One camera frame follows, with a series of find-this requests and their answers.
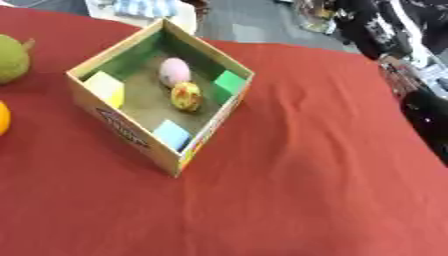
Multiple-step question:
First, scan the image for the tan cardboard box green inside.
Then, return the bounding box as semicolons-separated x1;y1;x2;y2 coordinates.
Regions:
64;18;256;178

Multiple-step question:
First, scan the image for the green foam block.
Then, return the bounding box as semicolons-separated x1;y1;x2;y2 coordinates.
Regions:
211;69;249;105

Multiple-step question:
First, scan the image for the yellow red toy fruit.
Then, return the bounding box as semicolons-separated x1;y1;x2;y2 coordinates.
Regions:
169;81;205;113

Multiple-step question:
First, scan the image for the light blue foam block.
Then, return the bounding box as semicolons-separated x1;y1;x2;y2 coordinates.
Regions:
150;119;195;152

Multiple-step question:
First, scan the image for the pink toy egg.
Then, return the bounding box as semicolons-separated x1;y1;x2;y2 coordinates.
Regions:
157;57;193;89

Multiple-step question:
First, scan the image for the yellow foam block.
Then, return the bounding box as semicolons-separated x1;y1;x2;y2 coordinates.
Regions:
82;70;126;109

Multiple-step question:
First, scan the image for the blue white striped cloth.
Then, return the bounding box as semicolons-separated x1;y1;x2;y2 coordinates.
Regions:
112;0;179;18

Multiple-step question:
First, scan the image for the orange toy fruit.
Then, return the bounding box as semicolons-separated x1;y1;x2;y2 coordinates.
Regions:
0;100;13;137

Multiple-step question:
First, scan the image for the green toy pear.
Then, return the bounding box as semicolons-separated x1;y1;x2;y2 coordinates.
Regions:
0;33;37;85

